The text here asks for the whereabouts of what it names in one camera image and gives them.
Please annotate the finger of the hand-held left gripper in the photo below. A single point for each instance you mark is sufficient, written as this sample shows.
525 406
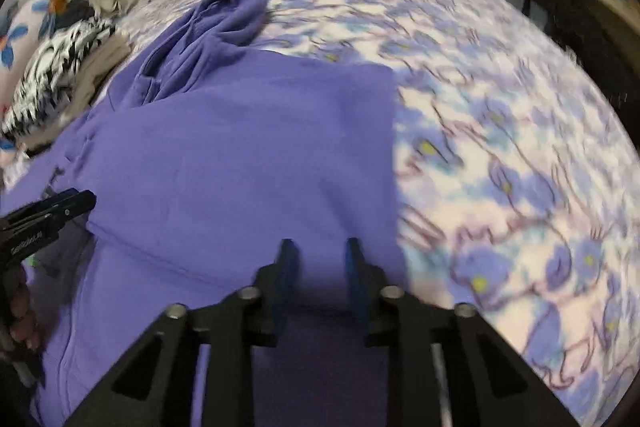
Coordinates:
35 210
75 204

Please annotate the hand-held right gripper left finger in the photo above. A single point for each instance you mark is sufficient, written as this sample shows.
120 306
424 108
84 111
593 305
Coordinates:
289 277

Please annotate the blue flower pillow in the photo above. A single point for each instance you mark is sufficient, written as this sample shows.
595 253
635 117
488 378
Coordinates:
20 37

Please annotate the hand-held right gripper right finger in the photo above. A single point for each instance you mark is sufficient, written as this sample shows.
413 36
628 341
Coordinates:
354 277

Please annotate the purple garment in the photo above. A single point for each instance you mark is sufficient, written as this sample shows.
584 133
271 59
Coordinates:
225 157

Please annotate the black and white printed cloth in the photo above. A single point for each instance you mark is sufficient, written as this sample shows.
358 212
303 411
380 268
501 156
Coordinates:
50 72

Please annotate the beige folded cloth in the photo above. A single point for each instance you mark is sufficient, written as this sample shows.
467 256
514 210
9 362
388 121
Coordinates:
102 64

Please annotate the floral purple bed sheet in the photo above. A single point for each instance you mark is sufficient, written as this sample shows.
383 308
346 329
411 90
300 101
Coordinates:
500 117

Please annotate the person's left hand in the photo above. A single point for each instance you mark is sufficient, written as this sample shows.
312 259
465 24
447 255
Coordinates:
20 307

